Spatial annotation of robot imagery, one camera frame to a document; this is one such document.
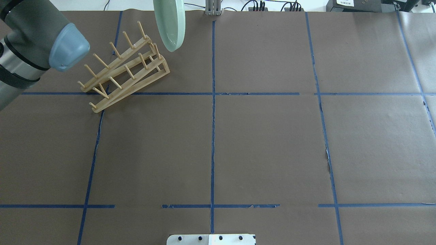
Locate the black power strip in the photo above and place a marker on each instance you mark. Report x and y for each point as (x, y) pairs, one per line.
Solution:
(273, 5)

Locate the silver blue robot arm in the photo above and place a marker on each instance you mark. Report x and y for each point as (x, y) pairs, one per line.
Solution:
(41, 38)

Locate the light green ceramic plate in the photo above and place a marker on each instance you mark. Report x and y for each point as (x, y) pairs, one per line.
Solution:
(171, 22)

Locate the grey aluminium camera post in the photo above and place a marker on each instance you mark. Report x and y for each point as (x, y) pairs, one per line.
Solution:
(213, 7)

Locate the wooden dish rack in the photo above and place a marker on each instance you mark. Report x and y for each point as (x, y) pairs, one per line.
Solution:
(136, 68)

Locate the black equipment box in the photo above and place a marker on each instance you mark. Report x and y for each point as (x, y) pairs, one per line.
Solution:
(376, 6)

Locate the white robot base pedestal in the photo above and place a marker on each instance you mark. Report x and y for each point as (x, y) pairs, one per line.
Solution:
(211, 239)

